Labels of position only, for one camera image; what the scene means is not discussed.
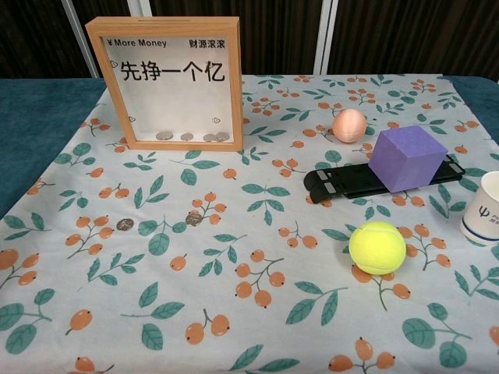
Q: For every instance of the silver coin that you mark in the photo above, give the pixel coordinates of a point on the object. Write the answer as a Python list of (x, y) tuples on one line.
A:
[(163, 135), (209, 138), (124, 224), (193, 219), (186, 136), (223, 136)]

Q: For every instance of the floral print tablecloth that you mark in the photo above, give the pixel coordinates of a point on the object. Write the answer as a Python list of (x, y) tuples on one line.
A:
[(234, 296)]

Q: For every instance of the pink ball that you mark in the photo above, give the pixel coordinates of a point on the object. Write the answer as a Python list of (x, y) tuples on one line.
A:
[(349, 125)]

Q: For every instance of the yellow tennis ball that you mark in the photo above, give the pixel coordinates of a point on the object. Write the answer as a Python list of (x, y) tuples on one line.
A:
[(377, 248)]

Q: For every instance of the purple foam cube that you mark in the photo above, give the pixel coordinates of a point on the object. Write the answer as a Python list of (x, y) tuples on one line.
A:
[(405, 159)]

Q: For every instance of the teal table cover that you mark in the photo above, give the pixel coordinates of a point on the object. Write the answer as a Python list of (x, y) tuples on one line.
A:
[(39, 113)]

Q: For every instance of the white paper cup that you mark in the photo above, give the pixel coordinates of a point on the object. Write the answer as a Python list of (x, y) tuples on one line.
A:
[(483, 210)]

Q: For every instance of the wooden frame money box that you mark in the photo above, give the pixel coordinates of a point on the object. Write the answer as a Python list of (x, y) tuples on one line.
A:
[(117, 117)]

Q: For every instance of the white partition post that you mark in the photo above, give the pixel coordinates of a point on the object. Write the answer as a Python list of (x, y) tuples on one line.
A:
[(82, 31), (326, 39)]

